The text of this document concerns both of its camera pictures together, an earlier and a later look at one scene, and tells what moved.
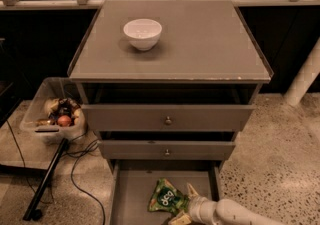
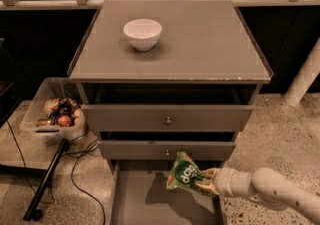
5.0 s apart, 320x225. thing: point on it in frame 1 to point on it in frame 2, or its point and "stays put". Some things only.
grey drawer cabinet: x=166 y=83 stays put
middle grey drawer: x=166 y=150 stays put
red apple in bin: x=64 y=121 stays put
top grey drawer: x=167 y=117 stays put
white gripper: x=196 y=206 to x=225 y=181
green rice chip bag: x=166 y=198 to x=185 y=174
